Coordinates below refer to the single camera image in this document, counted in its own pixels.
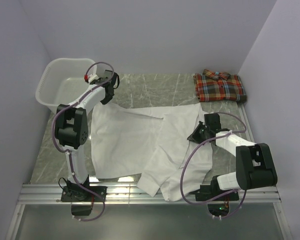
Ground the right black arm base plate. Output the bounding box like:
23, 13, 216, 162
193, 184, 241, 218

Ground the aluminium mounting rail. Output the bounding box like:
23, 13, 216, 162
17, 181, 282, 206

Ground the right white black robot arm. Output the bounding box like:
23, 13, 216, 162
187, 112, 278, 202

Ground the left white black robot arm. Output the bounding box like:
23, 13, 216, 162
52, 70, 120, 201

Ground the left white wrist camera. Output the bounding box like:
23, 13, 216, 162
84, 73, 99, 84

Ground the folded plaid flannel shirt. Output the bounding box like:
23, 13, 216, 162
193, 69, 248, 103

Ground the white long sleeve shirt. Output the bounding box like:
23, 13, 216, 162
91, 103, 213, 202

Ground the white plastic laundry basket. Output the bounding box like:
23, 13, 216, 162
35, 58, 95, 115

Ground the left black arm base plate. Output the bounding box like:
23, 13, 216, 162
60, 184, 107, 217

